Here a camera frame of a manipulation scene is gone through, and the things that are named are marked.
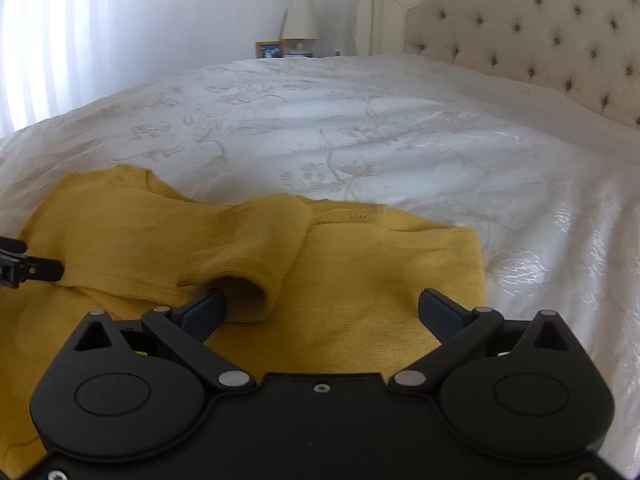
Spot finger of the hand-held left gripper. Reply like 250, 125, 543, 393
0, 236, 65, 290

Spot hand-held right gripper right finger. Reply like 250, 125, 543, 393
389, 287, 575, 394

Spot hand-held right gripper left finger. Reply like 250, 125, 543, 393
72, 287, 255, 393

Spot yellow knitted sweater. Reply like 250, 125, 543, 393
0, 165, 489, 476

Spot white bed with bedspread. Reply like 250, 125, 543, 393
0, 52, 640, 463

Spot white sheer curtain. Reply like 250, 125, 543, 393
0, 0, 156, 138

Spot cream tufted headboard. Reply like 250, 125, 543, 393
352, 0, 640, 129

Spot table lamp with cream shade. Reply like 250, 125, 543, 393
279, 0, 319, 58

